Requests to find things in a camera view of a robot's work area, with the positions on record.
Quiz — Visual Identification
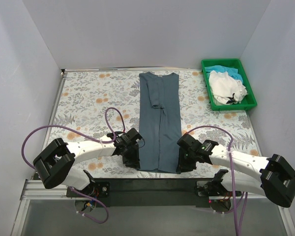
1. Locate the white t-shirt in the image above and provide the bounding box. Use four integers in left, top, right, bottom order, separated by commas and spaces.
208, 70, 248, 106

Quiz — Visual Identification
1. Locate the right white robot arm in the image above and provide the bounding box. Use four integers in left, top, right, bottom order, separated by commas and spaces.
177, 134, 295, 207

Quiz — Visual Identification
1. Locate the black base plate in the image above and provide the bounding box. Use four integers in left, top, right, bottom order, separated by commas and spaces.
66, 177, 244, 208

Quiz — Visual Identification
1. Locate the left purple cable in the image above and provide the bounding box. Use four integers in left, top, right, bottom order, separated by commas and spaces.
21, 107, 127, 224

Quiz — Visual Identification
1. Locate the green plastic bin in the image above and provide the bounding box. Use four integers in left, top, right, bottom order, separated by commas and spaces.
201, 58, 257, 111

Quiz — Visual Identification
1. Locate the dark blue-grey t-shirt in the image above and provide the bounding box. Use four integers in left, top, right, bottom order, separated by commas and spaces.
139, 72, 181, 173

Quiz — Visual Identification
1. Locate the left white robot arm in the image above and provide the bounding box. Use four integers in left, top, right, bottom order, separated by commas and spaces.
33, 128, 144, 197

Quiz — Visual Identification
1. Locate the floral patterned table mat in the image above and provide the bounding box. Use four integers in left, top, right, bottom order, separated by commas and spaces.
39, 69, 261, 178

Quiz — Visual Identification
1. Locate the light blue t-shirt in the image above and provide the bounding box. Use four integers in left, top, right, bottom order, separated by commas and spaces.
205, 65, 243, 83

